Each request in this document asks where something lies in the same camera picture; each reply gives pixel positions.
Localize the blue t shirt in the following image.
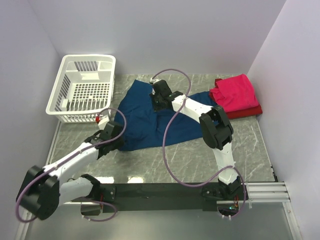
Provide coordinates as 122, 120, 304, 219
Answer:
118, 80, 202, 152

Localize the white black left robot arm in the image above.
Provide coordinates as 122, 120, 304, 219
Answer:
15, 121, 127, 222

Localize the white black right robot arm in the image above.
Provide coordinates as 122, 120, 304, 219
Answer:
150, 78, 248, 200

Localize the white plastic basket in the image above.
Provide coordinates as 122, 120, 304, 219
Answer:
45, 54, 116, 123

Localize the pink folded t shirt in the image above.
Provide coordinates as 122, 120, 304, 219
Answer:
209, 73, 260, 113

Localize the black base beam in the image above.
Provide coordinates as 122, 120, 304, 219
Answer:
69, 182, 250, 216

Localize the red folded t shirt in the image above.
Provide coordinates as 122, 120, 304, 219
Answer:
207, 78, 263, 120

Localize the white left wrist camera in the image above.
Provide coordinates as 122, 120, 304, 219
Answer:
95, 115, 110, 130

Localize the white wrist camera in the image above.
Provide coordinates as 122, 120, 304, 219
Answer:
149, 77, 161, 85
95, 115, 110, 130

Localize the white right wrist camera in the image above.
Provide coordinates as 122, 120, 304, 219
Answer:
149, 77, 161, 85

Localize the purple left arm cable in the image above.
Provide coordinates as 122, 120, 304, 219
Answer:
15, 107, 127, 223

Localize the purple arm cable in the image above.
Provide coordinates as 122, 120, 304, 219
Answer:
15, 107, 127, 223
152, 68, 247, 220

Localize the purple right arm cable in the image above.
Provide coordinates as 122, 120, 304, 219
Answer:
152, 68, 247, 220

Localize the aluminium rail frame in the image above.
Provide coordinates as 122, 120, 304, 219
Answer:
14, 122, 303, 240

